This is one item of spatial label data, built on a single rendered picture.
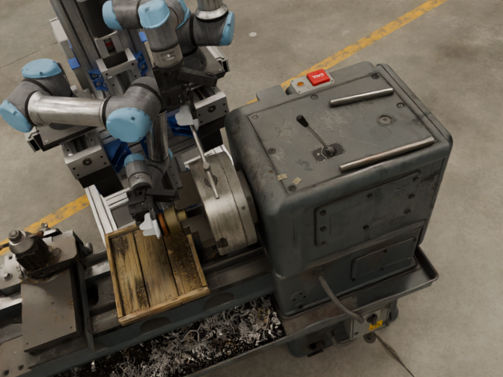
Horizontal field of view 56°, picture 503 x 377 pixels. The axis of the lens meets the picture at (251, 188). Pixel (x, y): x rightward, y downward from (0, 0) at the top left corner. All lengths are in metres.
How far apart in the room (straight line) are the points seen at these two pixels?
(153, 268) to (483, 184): 2.04
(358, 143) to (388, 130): 0.10
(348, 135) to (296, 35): 2.68
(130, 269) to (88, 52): 0.82
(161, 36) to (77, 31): 0.68
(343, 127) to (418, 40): 2.59
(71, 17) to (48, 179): 1.78
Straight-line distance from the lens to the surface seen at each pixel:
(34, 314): 1.68
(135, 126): 1.42
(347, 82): 1.63
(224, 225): 1.39
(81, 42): 1.93
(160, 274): 1.68
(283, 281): 1.66
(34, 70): 1.77
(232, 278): 1.63
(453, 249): 2.76
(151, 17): 1.25
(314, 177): 1.34
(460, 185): 3.03
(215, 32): 1.75
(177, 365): 1.88
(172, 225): 1.50
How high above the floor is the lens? 2.30
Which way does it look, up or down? 51 degrees down
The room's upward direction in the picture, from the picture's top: 11 degrees counter-clockwise
